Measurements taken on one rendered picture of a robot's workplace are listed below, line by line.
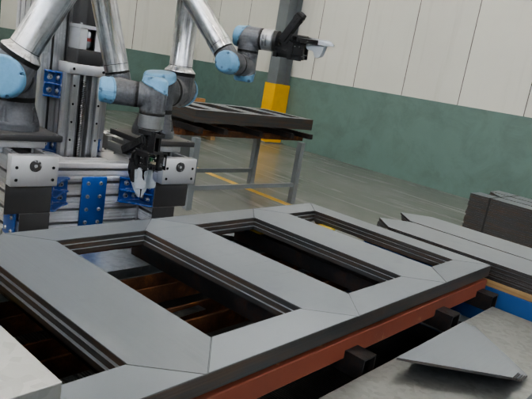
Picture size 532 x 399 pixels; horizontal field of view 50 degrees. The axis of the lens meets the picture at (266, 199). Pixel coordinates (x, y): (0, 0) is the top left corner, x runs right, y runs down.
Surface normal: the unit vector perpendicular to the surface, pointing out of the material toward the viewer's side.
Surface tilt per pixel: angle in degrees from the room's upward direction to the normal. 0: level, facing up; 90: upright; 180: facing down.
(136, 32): 90
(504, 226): 90
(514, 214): 90
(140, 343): 0
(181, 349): 0
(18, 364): 0
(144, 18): 90
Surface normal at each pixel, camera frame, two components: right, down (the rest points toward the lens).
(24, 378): 0.16, -0.96
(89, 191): 0.67, 0.27
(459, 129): -0.73, 0.04
